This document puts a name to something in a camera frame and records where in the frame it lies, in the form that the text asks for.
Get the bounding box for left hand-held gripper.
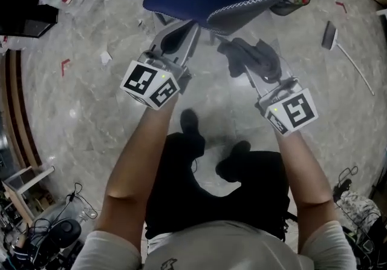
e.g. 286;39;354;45
120;19;202;110

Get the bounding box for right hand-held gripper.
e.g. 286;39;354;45
245;59;319;137

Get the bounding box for dark grey cloth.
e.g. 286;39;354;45
216;37;284;84

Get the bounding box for person's left forearm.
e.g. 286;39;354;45
94;98;178;253

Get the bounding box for person's right forearm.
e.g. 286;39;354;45
273;129;340;255

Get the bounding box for white paper scrap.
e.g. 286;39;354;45
99;50;113;67

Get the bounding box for person's left black shoe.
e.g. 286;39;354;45
180;108;201;137

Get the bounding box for person's black shoe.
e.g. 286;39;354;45
180;108;201;137
215;140;252;182

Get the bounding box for person's right black shoe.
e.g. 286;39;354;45
215;140;252;182

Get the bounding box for person's black trousers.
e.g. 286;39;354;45
144;131;291;243

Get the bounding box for patterned grey fabric bundle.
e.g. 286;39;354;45
334;190;385;235

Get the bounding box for black box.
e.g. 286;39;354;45
0;0;59;39

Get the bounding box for brown curved wooden platform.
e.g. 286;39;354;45
0;47;44;170

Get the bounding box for small white table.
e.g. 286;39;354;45
1;165;56;225

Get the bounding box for black rounded device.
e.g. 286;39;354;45
48;218;83;250

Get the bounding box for black cable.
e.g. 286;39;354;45
29;182;98;235
332;165;359;200

